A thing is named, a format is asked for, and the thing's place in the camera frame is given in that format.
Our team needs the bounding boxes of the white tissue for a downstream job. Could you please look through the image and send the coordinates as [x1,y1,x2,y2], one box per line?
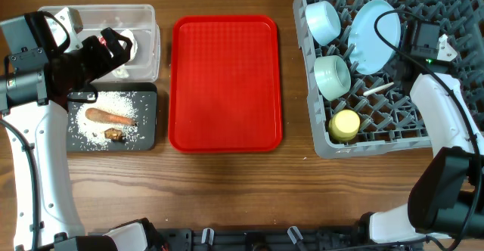
[111,29,139,79]

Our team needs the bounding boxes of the white plastic spoon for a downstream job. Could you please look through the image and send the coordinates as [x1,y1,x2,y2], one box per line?
[363,82,394,97]

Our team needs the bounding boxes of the light blue plate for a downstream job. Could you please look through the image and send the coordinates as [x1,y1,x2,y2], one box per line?
[348,0,402,75]

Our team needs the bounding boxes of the orange carrot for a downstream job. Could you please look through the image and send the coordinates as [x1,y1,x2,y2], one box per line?
[85,108,137,126]

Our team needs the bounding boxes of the white rice grains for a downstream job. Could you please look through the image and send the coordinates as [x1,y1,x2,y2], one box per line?
[67,91,149,151]

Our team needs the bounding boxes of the green bowl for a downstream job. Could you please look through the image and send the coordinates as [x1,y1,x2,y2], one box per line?
[314,55,351,101]

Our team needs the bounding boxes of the brown food scrap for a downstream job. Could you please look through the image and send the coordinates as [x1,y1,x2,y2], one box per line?
[104,128,125,142]

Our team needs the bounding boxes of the yellow plastic cup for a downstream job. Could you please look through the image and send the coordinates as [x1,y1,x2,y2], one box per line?
[329,110,361,142]

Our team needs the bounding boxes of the light blue bowl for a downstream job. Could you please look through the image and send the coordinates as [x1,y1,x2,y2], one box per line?
[305,1,341,45]

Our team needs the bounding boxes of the red snack wrapper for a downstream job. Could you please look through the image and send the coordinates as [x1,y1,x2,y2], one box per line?
[98,36,107,47]

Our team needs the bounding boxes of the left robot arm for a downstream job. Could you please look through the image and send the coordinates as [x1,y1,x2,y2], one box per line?
[1,8,168,251]

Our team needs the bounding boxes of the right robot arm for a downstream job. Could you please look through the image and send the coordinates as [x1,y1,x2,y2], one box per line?
[364,20,483,244]

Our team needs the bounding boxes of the grey dishwasher rack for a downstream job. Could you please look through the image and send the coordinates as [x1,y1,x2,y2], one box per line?
[293,0,483,159]

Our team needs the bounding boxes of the clear plastic bin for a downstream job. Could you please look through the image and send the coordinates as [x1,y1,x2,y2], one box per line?
[40,5,161,82]

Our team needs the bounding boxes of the black plastic tray bin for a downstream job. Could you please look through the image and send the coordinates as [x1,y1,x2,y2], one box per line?
[67,82,157,152]

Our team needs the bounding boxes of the red serving tray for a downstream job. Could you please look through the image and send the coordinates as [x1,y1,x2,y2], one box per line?
[168,15,283,153]

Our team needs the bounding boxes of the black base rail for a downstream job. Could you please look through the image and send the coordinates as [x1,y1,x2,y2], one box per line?
[85,226,423,251]

